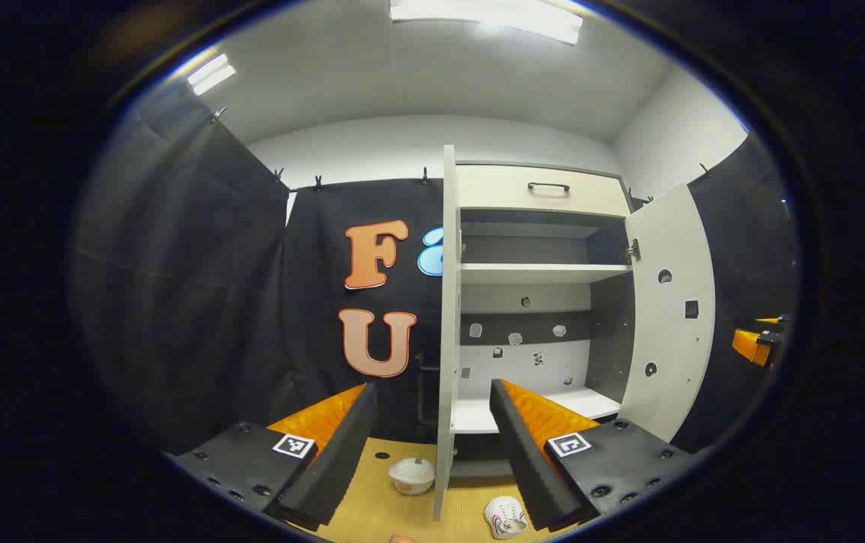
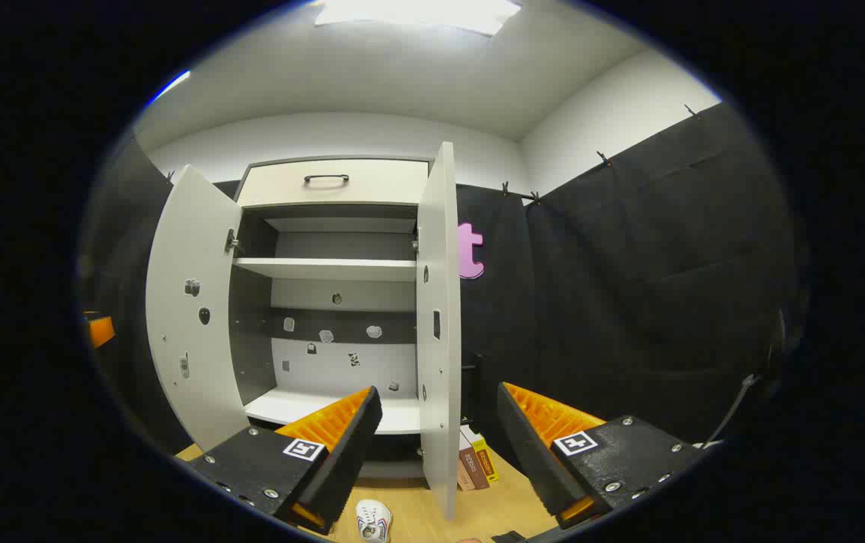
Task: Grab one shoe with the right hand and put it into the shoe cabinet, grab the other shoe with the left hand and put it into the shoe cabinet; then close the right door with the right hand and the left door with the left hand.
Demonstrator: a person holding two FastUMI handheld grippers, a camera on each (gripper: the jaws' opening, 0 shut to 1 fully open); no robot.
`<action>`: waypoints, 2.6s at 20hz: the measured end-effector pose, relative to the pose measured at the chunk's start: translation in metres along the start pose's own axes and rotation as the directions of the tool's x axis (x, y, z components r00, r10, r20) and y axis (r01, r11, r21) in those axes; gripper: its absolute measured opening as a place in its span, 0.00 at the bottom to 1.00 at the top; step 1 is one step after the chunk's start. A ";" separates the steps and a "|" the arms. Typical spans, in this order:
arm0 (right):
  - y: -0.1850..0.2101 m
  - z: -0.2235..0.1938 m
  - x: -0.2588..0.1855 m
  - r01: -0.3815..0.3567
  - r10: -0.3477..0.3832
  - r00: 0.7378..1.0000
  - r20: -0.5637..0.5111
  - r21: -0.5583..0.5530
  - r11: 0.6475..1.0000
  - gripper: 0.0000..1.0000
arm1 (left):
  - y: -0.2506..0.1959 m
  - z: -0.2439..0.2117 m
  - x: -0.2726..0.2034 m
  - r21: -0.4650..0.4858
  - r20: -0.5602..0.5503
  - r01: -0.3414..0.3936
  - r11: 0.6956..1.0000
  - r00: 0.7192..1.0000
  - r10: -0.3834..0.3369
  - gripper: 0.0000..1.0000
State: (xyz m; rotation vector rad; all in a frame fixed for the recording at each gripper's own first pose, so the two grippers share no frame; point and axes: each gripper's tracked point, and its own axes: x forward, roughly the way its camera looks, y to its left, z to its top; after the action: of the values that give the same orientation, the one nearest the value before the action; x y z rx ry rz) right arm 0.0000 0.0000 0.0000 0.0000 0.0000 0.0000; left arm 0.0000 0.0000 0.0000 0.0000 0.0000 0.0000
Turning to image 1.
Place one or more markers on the metal door hinge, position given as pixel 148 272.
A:
pixel 632 250

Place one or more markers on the long ceiling light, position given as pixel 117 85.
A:
pixel 477 15
pixel 211 74

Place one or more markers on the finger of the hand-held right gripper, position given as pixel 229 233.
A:
pixel 749 347
pixel 771 323

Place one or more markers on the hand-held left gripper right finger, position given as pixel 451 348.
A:
pixel 526 460

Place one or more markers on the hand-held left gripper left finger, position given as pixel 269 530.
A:
pixel 334 460

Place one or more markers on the black backdrop cloth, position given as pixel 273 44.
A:
pixel 176 264
pixel 311 302
pixel 749 249

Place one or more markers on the cream cabinet drawer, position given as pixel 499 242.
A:
pixel 492 192

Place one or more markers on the white shoe cabinet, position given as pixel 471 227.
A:
pixel 613 339

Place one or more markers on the white lidded bowl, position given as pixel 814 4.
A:
pixel 412 475

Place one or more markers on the white shoe cabinet door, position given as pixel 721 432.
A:
pixel 666 324
pixel 449 302

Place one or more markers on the white shoe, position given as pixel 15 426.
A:
pixel 505 516

